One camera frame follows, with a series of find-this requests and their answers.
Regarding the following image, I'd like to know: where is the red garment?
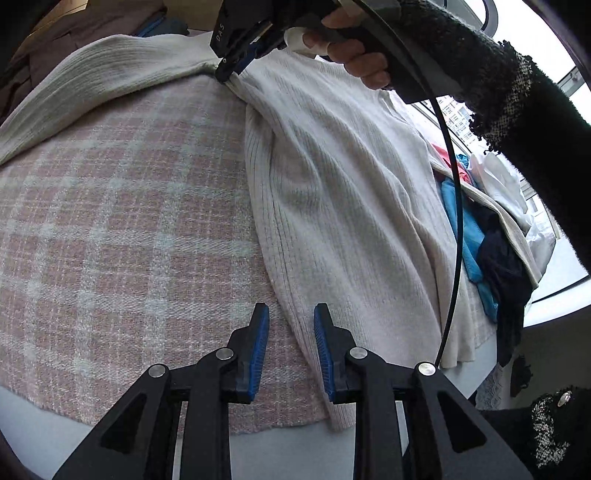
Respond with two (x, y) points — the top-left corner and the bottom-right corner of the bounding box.
(433, 145), (474, 185)

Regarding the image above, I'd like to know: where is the pink plaid tweed garment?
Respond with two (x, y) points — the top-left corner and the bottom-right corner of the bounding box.
(1, 75), (327, 433)

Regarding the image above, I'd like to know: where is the bare right hand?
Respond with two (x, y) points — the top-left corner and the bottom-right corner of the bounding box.
(286, 27), (391, 90)

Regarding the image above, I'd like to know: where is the black tweed sleeve forearm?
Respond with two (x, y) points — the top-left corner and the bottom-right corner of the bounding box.
(398, 1), (590, 267)

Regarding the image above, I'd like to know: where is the white ribbed knit sweater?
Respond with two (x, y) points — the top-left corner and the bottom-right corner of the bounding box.
(0, 32), (498, 432)

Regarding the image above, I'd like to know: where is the black cable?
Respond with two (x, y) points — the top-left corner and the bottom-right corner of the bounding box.
(338, 0), (465, 369)

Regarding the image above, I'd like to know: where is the dark navy garment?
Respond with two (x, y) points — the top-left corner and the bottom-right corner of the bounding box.
(473, 205), (533, 367)

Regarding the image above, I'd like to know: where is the blue garment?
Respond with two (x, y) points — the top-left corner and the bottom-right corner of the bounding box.
(441, 178), (498, 324)

